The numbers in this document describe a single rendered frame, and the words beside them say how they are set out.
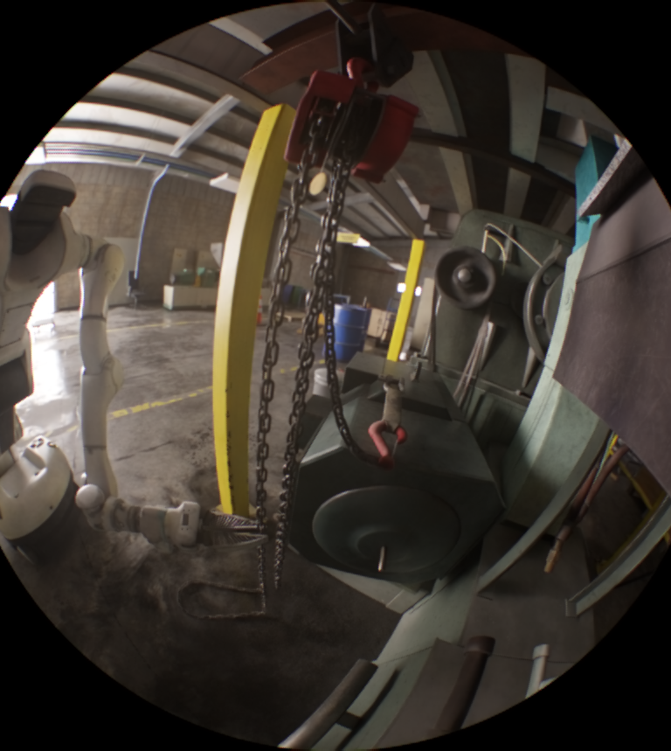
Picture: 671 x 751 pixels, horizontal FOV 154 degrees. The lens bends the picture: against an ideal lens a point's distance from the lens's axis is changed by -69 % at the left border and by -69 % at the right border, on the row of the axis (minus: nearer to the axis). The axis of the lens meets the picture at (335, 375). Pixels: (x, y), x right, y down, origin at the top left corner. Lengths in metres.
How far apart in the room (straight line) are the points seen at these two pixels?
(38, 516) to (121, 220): 8.75
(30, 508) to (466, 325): 2.07
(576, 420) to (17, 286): 1.36
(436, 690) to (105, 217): 9.66
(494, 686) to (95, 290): 1.16
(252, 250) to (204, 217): 9.60
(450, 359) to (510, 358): 0.31
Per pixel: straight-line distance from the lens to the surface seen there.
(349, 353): 3.95
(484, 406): 1.30
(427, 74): 0.94
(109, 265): 0.71
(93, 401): 0.64
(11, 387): 0.91
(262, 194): 0.78
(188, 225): 10.00
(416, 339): 6.63
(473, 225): 1.38
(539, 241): 1.40
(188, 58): 0.89
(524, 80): 0.92
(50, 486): 1.29
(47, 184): 0.59
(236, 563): 1.22
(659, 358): 0.39
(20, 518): 1.28
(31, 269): 0.70
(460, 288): 1.16
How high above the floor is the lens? 1.09
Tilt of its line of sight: 19 degrees down
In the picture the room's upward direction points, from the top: 12 degrees clockwise
